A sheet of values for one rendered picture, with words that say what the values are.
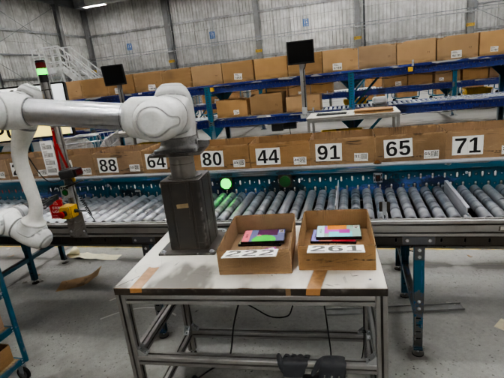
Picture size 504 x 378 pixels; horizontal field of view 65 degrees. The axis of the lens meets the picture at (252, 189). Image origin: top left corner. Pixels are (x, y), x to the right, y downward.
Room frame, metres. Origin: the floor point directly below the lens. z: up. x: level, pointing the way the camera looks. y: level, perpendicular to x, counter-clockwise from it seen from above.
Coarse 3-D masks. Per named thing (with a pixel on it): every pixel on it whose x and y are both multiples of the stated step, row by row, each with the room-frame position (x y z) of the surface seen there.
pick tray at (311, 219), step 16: (304, 224) 1.66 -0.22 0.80; (320, 224) 1.69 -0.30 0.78; (336, 224) 1.67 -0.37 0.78; (368, 224) 1.55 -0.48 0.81; (304, 240) 1.58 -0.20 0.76; (368, 240) 1.51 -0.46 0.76; (304, 256) 1.33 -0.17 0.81; (320, 256) 1.31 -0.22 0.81; (336, 256) 1.30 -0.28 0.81; (352, 256) 1.29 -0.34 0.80; (368, 256) 1.28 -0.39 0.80
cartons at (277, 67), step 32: (480, 32) 6.20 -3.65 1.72; (224, 64) 7.28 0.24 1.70; (256, 64) 7.12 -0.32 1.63; (320, 64) 6.83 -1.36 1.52; (352, 64) 6.69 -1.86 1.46; (384, 64) 6.56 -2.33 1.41; (96, 96) 8.00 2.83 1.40; (256, 96) 6.89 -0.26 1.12; (288, 96) 6.99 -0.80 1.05; (320, 96) 6.80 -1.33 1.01
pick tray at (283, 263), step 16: (240, 224) 1.73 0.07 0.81; (256, 224) 1.72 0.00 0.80; (272, 224) 1.71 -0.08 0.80; (288, 224) 1.69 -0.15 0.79; (224, 240) 1.50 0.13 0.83; (288, 240) 1.60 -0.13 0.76; (288, 256) 1.32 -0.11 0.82; (224, 272) 1.36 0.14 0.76; (240, 272) 1.35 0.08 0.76; (256, 272) 1.34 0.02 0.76; (272, 272) 1.33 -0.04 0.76; (288, 272) 1.32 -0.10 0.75
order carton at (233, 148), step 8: (256, 136) 2.79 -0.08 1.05; (216, 144) 2.88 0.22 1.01; (224, 144) 2.86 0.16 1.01; (232, 144) 2.84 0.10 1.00; (240, 144) 2.83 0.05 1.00; (224, 152) 2.56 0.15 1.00; (232, 152) 2.54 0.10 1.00; (240, 152) 2.53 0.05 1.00; (248, 152) 2.52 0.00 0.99; (200, 160) 2.61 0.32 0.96; (224, 160) 2.56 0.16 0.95; (232, 160) 2.54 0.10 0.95; (248, 160) 2.52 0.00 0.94; (200, 168) 2.61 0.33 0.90; (208, 168) 2.59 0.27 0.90; (216, 168) 2.58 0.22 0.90; (224, 168) 2.56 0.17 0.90; (232, 168) 2.55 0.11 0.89; (240, 168) 2.53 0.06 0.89; (248, 168) 2.52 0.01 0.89
